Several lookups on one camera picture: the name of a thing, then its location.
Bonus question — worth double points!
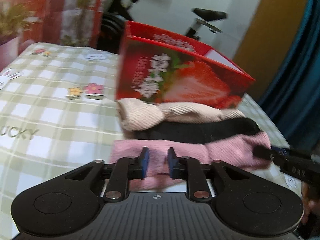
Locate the pink knitted cloth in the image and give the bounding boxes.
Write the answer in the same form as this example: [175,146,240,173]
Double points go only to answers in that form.
[108,132,271,190]

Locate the person's right hand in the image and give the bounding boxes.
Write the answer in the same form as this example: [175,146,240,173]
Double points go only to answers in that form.
[301,182,319,231]

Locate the beige knitted cloth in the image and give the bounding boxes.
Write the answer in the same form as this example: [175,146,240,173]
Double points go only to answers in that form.
[117,98,245,131]

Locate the blue curtain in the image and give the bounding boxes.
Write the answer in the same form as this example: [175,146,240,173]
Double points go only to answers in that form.
[258,0,319,150]

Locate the green plaid tablecloth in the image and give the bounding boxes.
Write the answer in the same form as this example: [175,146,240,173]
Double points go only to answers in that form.
[0,42,304,240]

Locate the red strawberry cardboard box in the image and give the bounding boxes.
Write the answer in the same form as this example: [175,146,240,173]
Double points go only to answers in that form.
[115,21,255,109]

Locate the wooden door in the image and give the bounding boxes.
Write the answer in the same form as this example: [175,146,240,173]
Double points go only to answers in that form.
[233,0,307,100]

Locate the black exercise bike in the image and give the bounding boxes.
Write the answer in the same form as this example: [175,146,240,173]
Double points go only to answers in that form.
[97,0,228,54]

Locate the red printed fabric backdrop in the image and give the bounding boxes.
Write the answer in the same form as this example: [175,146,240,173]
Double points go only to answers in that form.
[1,0,105,60]

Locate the black fabric strap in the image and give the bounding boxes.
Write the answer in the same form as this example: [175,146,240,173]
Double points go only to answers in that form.
[132,117,262,144]

